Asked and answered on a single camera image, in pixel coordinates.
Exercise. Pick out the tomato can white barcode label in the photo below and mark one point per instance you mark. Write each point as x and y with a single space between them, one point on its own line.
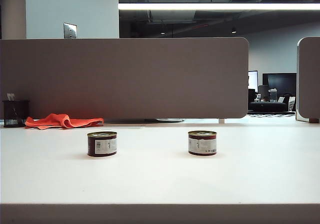
202 143

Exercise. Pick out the tomato can dark red label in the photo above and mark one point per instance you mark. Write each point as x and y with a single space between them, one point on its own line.
102 144

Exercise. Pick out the silver monitor stand base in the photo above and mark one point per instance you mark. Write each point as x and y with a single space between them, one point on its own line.
170 120

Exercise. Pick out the large grey desk divider panel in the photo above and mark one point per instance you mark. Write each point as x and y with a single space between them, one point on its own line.
125 79

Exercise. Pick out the white computer monitor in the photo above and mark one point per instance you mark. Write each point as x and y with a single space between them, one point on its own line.
253 80

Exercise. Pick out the orange cloth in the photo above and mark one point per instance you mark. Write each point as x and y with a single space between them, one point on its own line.
63 121

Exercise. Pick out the long ceiling light strip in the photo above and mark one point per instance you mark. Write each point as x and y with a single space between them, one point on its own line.
217 6

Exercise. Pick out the large black screen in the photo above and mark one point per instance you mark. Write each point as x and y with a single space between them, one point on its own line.
281 82

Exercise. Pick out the black mesh pen holder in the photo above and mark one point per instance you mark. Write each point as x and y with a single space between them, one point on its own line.
15 114

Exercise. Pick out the grey divider panel white edge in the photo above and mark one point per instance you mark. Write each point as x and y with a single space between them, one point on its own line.
308 79

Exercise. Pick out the metal wall switch plate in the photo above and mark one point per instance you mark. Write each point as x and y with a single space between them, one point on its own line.
70 30

